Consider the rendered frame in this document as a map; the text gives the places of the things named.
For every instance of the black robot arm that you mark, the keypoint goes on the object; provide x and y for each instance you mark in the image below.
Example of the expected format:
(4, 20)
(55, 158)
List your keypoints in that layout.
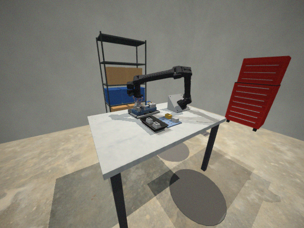
(181, 71)

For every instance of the yellow rectangular block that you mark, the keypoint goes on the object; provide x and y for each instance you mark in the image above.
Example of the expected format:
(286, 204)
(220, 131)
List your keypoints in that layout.
(168, 116)

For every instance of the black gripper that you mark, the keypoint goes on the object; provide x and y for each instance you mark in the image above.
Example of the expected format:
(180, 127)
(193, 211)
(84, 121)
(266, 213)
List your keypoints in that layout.
(138, 97)

